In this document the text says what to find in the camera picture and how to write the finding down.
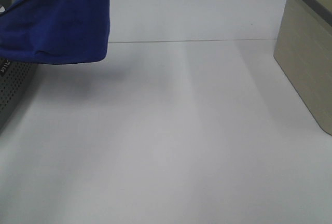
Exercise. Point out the beige plastic bin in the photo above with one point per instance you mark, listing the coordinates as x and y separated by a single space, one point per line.
303 52

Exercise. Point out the grey perforated plastic basket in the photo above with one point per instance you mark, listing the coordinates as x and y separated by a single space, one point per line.
15 79

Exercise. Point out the blue microfibre towel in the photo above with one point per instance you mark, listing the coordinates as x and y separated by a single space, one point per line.
55 31

